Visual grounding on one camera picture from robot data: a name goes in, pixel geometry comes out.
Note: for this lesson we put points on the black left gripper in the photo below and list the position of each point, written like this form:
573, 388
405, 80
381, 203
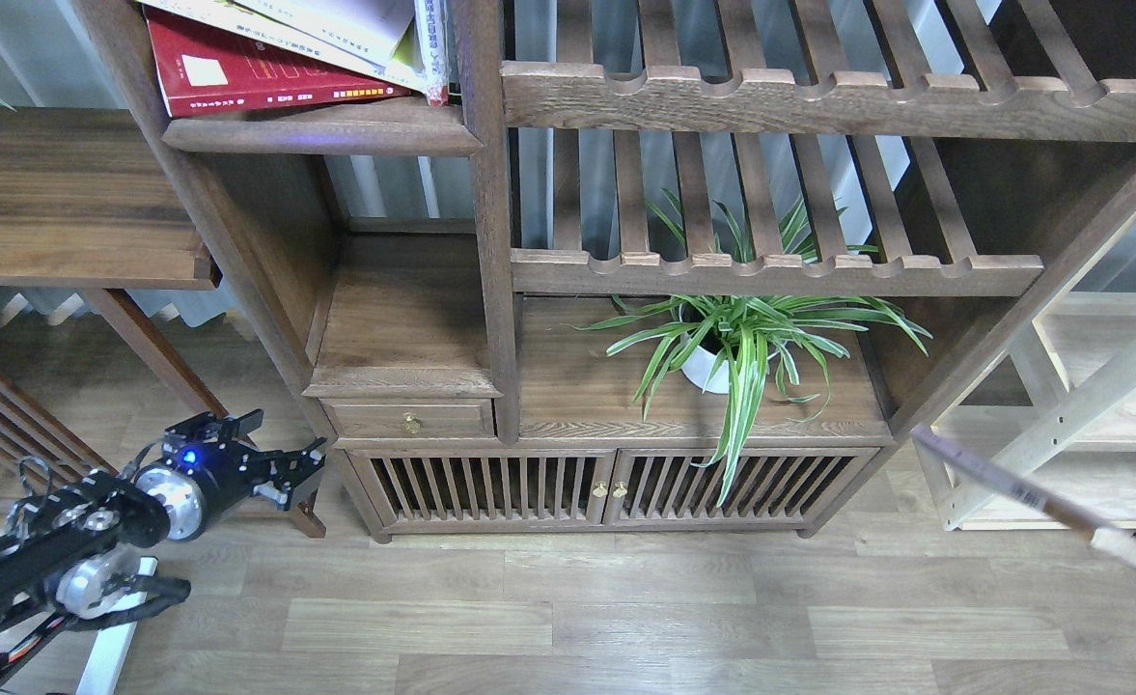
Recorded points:
198, 483

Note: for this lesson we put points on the purple book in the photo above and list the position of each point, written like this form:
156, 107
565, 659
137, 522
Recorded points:
1102, 534

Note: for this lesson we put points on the white and red book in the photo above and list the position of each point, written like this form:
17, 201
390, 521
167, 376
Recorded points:
431, 31

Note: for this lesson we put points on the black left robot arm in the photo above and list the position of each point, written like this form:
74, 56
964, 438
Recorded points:
69, 559

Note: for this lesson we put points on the light wooden shelf unit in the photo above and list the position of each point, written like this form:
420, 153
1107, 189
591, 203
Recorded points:
1071, 372

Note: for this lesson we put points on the small wooden drawer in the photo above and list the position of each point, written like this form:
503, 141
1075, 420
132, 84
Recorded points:
408, 418

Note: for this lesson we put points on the left slatted cabinet door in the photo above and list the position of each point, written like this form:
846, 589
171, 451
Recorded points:
486, 491

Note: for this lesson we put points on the slatted cabinet door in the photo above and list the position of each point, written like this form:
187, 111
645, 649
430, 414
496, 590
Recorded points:
486, 491
678, 490

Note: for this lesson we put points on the white metal bar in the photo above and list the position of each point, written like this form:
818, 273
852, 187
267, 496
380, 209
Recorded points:
109, 651

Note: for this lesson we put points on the dark wooden side table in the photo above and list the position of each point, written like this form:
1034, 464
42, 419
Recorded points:
115, 320

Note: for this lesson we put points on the right slatted cabinet door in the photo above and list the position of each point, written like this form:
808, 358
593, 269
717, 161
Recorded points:
678, 490

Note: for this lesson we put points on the white plant pot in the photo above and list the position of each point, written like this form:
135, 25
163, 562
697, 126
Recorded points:
705, 366

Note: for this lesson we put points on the dark wooden bookshelf cabinet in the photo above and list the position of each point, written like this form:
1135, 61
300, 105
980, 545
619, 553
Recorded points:
964, 159

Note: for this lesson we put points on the green spider plant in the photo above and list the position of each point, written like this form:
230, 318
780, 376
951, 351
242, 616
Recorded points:
789, 323

